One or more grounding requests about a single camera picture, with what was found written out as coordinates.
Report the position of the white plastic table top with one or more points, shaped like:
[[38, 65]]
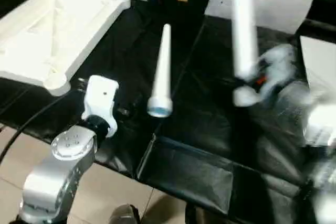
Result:
[[52, 24]]

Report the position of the left robot leg dark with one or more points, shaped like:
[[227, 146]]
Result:
[[124, 214]]

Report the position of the white flat board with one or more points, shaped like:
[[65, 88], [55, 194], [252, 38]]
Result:
[[323, 58]]

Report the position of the black work mat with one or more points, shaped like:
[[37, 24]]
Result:
[[210, 129]]

